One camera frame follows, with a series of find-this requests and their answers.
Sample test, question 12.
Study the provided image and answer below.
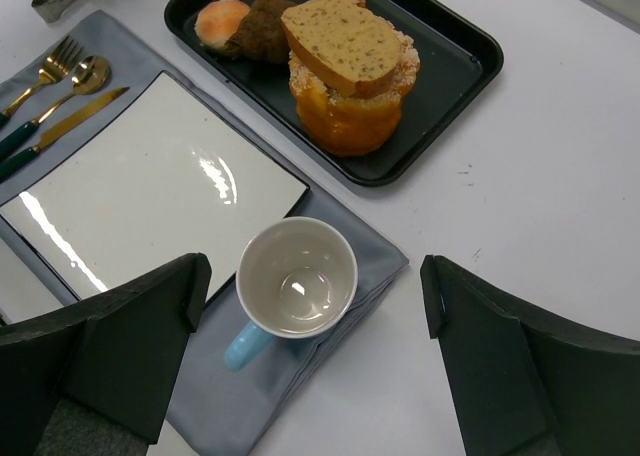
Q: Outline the white square plate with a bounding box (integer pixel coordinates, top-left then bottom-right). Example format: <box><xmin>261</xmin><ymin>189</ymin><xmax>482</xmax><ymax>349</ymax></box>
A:
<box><xmin>1</xmin><ymin>74</ymin><xmax>307</xmax><ymax>299</ymax></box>

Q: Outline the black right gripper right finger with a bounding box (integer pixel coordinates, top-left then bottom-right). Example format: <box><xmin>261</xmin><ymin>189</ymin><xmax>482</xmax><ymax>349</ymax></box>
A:
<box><xmin>420</xmin><ymin>255</ymin><xmax>639</xmax><ymax>455</ymax></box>

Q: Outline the black rectangular baking tray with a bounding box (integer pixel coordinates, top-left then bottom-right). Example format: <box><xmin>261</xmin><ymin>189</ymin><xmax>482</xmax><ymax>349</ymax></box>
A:
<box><xmin>164</xmin><ymin>0</ymin><xmax>504</xmax><ymax>187</ymax></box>

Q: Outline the orange round cake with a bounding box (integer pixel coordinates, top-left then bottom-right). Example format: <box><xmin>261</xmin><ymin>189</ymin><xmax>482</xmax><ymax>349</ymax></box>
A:
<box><xmin>289</xmin><ymin>31</ymin><xmax>420</xmax><ymax>157</ymax></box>

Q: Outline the seeded bread slice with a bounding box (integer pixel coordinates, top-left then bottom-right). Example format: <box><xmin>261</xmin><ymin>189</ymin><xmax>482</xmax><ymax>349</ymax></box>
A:
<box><xmin>281</xmin><ymin>0</ymin><xmax>402</xmax><ymax>99</ymax></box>

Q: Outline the brown chocolate croissant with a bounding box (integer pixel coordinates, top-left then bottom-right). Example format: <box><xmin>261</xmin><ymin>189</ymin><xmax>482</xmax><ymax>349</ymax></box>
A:
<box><xmin>224</xmin><ymin>0</ymin><xmax>295</xmax><ymax>64</ymax></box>

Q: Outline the small round golden bun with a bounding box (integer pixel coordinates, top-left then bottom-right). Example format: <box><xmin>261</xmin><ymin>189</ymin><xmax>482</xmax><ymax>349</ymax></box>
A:
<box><xmin>194</xmin><ymin>0</ymin><xmax>250</xmax><ymax>53</ymax></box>

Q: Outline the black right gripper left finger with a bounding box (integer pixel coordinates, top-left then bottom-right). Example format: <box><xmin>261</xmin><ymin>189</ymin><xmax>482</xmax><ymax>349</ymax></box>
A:
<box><xmin>1</xmin><ymin>253</ymin><xmax>211</xmax><ymax>455</ymax></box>

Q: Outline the gold knife green handle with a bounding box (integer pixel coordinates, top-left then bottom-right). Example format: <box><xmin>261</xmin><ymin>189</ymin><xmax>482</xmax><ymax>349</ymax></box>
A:
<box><xmin>1</xmin><ymin>87</ymin><xmax>129</xmax><ymax>182</ymax></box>

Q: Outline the gold fork green handle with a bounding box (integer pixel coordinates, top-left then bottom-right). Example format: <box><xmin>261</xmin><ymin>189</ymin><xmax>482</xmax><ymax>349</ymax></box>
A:
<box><xmin>1</xmin><ymin>36</ymin><xmax>84</xmax><ymax>127</ymax></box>

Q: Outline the grey cloth placemat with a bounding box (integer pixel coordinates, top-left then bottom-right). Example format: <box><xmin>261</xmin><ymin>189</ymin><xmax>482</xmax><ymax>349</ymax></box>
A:
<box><xmin>1</xmin><ymin>11</ymin><xmax>408</xmax><ymax>455</ymax></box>

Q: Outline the light blue mug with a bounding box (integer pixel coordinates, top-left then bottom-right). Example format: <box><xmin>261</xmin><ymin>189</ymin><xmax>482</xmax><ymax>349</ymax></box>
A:
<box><xmin>223</xmin><ymin>216</ymin><xmax>359</xmax><ymax>372</ymax></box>

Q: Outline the gold spoon green handle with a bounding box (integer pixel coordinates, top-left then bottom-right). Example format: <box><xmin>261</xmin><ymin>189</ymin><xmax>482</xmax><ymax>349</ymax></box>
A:
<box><xmin>1</xmin><ymin>55</ymin><xmax>111</xmax><ymax>161</ymax></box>

